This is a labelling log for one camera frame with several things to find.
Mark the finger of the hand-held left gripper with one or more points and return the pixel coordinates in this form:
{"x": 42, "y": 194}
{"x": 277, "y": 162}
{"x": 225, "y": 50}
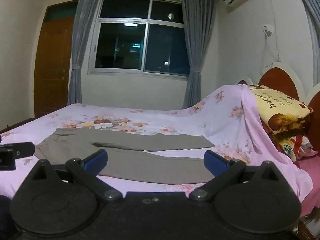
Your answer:
{"x": 17, "y": 151}

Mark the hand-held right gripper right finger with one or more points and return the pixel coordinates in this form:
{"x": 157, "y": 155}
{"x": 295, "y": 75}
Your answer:
{"x": 213, "y": 160}

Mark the brown wooden door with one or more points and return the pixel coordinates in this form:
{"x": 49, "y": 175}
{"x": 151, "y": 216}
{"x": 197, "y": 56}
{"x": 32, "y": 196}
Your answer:
{"x": 52, "y": 67}

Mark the pink floral bed sheet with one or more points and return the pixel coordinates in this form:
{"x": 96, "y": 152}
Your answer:
{"x": 175, "y": 120}

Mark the dark cloth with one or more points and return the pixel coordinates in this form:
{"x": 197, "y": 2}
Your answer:
{"x": 5, "y": 217}

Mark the red and white headboard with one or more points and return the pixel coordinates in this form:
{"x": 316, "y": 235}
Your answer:
{"x": 277, "y": 77}

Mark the grey fleece blanket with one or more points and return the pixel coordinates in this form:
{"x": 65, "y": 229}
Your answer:
{"x": 150, "y": 166}

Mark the pink bed mattress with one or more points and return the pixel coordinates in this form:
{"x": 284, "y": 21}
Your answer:
{"x": 310, "y": 170}

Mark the yellow printed pillow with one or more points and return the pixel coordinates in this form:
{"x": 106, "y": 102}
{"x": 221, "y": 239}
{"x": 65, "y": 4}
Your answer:
{"x": 275, "y": 105}

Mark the dark wooden bed frame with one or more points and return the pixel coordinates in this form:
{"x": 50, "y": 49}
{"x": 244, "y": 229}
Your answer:
{"x": 15, "y": 125}

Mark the red floral blanket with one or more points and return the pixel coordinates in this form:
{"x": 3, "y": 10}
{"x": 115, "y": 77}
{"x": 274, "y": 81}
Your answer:
{"x": 292, "y": 142}

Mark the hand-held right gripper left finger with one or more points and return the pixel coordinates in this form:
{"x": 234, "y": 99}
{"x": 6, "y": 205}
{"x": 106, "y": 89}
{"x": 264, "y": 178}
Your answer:
{"x": 96, "y": 158}

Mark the grey curtain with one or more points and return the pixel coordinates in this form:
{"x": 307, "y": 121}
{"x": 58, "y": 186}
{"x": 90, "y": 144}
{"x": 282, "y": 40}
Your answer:
{"x": 312, "y": 17}
{"x": 197, "y": 30}
{"x": 80, "y": 30}

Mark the white wall socket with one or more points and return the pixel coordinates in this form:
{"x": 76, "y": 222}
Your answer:
{"x": 268, "y": 30}

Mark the sliding glass window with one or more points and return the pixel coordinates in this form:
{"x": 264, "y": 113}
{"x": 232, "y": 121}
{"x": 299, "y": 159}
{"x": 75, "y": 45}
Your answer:
{"x": 120, "y": 45}

